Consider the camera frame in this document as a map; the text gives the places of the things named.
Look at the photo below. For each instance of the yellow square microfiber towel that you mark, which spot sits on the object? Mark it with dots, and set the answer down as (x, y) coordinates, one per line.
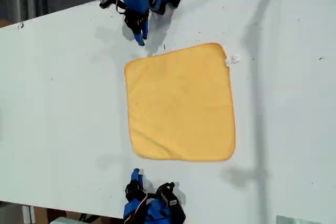
(178, 103)

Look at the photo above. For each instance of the white box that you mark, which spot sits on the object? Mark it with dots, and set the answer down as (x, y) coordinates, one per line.
(63, 221)

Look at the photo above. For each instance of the white table leg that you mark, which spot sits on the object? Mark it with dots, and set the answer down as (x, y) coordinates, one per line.
(28, 216)

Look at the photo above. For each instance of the brown cardboard piece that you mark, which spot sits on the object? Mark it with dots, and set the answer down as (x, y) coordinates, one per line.
(4, 23)

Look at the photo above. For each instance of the short black camera stalk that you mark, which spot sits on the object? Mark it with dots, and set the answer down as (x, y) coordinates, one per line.
(106, 4)

